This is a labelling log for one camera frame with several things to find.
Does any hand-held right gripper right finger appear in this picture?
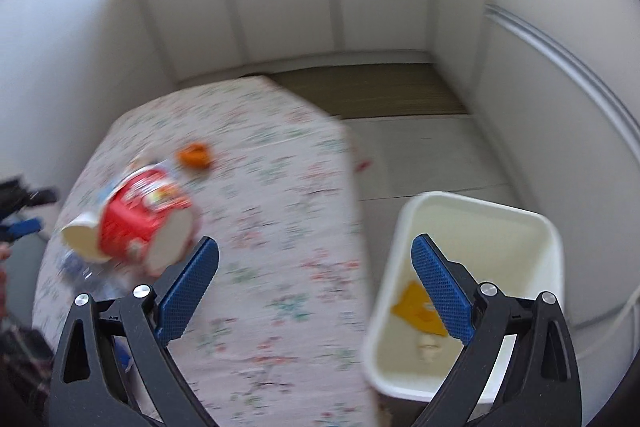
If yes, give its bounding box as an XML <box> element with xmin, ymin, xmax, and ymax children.
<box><xmin>410</xmin><ymin>233</ymin><xmax>583</xmax><ymax>427</ymax></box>

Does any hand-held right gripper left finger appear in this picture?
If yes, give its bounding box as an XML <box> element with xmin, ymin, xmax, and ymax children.
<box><xmin>47</xmin><ymin>236</ymin><xmax>220</xmax><ymax>427</ymax></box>

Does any white plastic bin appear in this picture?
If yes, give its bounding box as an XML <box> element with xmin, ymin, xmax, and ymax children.
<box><xmin>362</xmin><ymin>191</ymin><xmax>566</xmax><ymax>404</ymax></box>

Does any clear plastic bottle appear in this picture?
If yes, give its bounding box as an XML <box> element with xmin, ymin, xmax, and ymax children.
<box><xmin>55</xmin><ymin>248</ymin><xmax>136</xmax><ymax>375</ymax></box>

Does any red instant noodle cup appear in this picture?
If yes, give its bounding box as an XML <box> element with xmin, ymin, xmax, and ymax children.
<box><xmin>60</xmin><ymin>159</ymin><xmax>199</xmax><ymax>278</ymax></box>

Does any orange peel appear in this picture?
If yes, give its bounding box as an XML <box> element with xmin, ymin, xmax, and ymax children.
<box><xmin>176</xmin><ymin>143</ymin><xmax>213</xmax><ymax>170</ymax></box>

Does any floral tablecloth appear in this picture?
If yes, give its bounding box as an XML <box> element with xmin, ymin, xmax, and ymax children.
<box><xmin>32</xmin><ymin>76</ymin><xmax>382</xmax><ymax>427</ymax></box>

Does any dark plaid clothing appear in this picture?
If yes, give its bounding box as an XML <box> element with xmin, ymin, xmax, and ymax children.
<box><xmin>0</xmin><ymin>326</ymin><xmax>55</xmax><ymax>413</ymax></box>

